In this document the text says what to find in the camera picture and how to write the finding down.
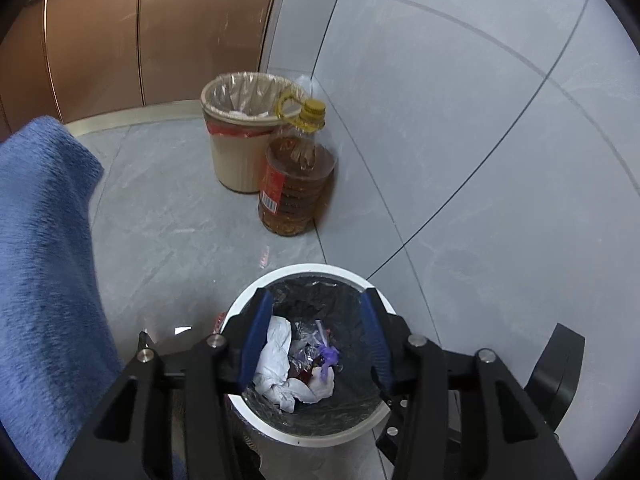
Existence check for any clear bin liner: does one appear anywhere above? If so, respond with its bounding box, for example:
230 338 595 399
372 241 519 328
201 72 312 130

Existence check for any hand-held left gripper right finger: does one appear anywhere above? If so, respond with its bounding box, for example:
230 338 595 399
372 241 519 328
360 287 576 480

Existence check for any black bin liner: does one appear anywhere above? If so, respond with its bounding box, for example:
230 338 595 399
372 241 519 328
240 280 389 423

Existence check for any blue fleece blanket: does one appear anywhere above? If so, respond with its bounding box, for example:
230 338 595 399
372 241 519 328
0 115 127 480

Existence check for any purple plastic bag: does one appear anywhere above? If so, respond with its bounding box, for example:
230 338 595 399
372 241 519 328
315 342 344 384

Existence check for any brown kitchen base cabinet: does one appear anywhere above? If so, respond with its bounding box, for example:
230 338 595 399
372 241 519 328
0 0 294 137

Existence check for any white round trash bin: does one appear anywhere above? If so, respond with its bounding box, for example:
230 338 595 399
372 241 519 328
220 262 401 449

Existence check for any large white crumpled tissue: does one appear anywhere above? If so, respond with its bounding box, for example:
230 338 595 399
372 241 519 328
252 315 336 414

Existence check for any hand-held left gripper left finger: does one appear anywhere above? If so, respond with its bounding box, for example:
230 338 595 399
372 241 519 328
55 287 276 480

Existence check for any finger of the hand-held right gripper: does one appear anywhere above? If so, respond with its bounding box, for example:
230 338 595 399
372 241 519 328
375 393 412 462

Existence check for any beige ribbed bin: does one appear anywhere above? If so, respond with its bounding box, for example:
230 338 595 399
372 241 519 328
200 72 312 195

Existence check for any cooking oil bottle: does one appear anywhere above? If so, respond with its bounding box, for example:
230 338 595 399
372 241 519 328
257 91 339 237

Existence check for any red snack wrapper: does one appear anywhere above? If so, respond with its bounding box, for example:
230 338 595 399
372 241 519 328
295 365 326 387

